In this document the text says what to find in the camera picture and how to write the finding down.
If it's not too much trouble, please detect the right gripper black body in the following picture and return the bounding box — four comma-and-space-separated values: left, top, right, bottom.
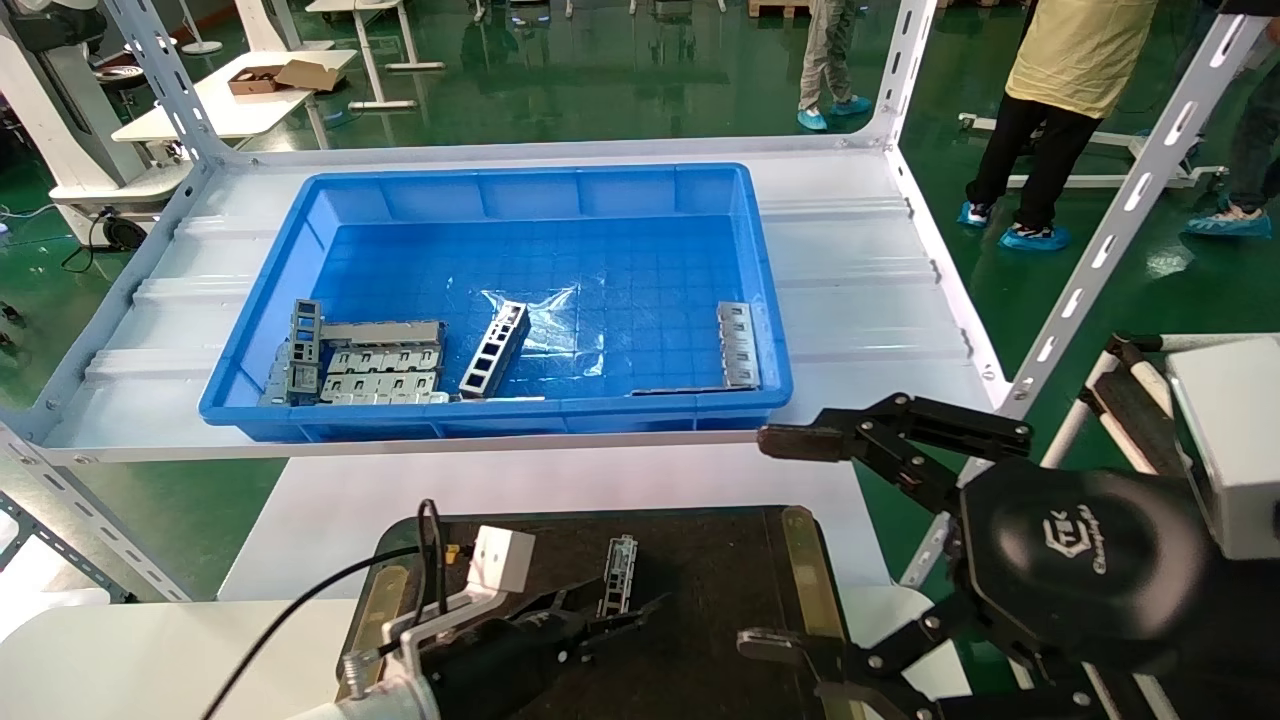
955, 462, 1218, 673

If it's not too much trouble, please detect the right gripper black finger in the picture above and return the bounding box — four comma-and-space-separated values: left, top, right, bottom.
757, 392, 1036, 517
738, 596, 1103, 720

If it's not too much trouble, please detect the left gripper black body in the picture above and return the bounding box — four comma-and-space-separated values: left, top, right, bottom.
428, 608, 593, 720

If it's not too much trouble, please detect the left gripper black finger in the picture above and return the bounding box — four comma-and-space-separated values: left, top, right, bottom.
515, 583, 601, 623
578, 595, 671, 651

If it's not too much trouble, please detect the long grey metal channel part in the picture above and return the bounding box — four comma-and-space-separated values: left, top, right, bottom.
597, 535, 639, 619

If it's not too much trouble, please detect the grey metal slotted plate part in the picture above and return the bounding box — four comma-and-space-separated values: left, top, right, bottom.
716, 300, 763, 391

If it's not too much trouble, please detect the grey metal ladder-shaped part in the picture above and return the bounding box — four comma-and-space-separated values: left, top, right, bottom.
458, 300, 532, 401

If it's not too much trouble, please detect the long grey metal bar part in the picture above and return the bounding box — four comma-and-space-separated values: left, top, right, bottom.
320, 320, 447, 349

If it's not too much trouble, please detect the white metal shelf rack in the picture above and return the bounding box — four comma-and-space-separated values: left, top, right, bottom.
0, 0, 1253, 606

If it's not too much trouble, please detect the grey metal tabbed plate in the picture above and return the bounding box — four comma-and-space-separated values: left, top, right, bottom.
325, 346, 444, 375
320, 372, 451, 405

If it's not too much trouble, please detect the clear plastic film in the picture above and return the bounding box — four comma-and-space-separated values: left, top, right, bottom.
480, 285, 606, 379

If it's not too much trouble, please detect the blue plastic bin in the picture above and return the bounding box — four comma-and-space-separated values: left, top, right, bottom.
198, 162, 796, 443

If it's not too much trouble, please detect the small grey metal piece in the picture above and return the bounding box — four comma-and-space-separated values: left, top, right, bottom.
260, 340, 293, 406

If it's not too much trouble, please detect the person in grey trousers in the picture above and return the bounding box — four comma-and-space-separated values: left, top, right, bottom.
797, 0, 873, 132

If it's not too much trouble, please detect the person in yellow shirt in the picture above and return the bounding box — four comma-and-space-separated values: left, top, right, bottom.
957, 0, 1161, 251

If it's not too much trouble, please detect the person in dark trousers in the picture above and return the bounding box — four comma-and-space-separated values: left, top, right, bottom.
1185, 85, 1280, 239

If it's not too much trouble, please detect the white desk with legs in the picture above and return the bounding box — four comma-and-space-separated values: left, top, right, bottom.
305, 0, 447, 111

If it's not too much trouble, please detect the white table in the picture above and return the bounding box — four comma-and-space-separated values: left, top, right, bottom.
112, 48, 359, 146

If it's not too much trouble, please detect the open cardboard box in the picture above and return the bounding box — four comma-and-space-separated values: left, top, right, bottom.
228, 60, 343, 97

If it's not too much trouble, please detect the white floor stand base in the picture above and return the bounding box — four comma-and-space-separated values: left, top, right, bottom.
178, 0, 225, 56

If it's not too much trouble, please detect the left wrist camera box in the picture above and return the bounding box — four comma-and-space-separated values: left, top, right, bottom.
468, 525, 536, 593

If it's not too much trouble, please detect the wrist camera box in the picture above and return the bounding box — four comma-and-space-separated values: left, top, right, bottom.
1165, 337, 1280, 563
468, 525, 536, 593

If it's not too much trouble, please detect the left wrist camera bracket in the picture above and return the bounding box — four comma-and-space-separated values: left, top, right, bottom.
383, 585, 521, 653

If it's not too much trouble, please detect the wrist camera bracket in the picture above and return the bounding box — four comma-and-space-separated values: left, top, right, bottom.
1078, 332, 1173, 476
383, 585, 521, 653

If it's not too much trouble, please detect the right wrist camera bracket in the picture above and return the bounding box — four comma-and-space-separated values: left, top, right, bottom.
1078, 332, 1173, 476

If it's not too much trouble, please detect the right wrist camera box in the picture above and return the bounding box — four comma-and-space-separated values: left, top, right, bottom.
1165, 337, 1280, 563

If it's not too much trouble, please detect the black camera cable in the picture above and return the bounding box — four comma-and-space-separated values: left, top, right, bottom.
200, 498, 453, 720

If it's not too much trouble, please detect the white wheeled floor frame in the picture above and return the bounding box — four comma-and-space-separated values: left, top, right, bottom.
958, 112, 1233, 193

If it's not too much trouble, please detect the dark grey metal frame part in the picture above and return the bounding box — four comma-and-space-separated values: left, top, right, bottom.
287, 298, 324, 401

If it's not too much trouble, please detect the black floor cable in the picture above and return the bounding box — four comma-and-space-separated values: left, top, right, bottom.
60, 205, 126, 273

